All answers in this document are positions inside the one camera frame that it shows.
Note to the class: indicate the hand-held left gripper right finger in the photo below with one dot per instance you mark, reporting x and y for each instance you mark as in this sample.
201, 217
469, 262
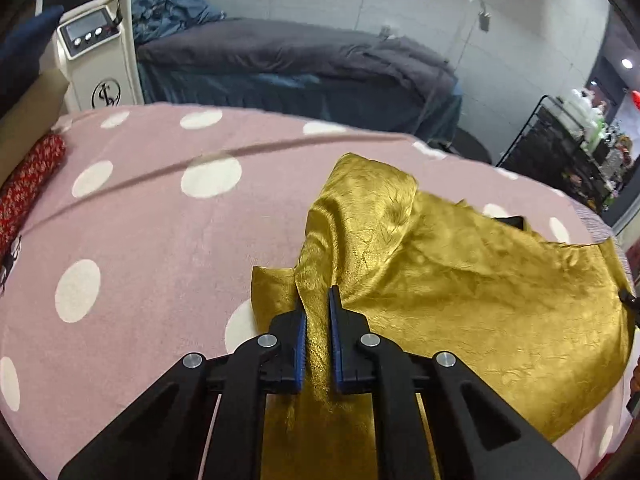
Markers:
336, 355

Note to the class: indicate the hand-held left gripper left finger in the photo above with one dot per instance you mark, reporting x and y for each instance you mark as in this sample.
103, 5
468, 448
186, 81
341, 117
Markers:
299, 355

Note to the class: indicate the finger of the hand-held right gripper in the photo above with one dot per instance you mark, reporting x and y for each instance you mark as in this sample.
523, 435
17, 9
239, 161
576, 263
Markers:
630, 301

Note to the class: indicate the gold satin jacket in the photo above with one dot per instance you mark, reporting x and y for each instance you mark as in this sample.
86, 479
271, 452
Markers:
450, 300

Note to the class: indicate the grey striped quilt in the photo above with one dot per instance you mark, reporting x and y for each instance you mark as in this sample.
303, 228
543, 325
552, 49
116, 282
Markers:
597, 225

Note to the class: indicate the black metal rack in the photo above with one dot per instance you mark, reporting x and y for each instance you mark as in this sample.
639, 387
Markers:
555, 160

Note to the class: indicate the row of bottles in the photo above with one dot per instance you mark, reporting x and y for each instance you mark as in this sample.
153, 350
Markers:
595, 120

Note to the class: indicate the pink polka dot blanket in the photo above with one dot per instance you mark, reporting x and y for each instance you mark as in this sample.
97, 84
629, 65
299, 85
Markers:
150, 240

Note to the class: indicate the teal bed sheet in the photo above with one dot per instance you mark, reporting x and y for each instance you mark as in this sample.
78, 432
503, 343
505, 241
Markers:
300, 97

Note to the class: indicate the dark grey covered bed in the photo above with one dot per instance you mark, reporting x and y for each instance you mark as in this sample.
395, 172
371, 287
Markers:
300, 50

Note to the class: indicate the red floral cloth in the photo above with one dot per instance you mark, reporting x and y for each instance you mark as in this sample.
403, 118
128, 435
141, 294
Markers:
30, 180

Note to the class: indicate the metal pole stand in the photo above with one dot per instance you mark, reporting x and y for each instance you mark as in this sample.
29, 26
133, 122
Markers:
465, 25

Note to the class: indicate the white machine with screen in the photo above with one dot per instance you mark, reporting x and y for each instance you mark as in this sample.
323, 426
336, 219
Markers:
100, 70

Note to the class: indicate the tan cushion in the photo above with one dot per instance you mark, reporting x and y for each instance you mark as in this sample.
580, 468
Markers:
30, 110

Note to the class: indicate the crumpled blue cloth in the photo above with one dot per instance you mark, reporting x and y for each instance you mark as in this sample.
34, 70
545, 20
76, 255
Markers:
170, 10

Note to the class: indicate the navy blue pillow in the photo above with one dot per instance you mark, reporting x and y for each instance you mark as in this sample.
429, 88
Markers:
25, 50

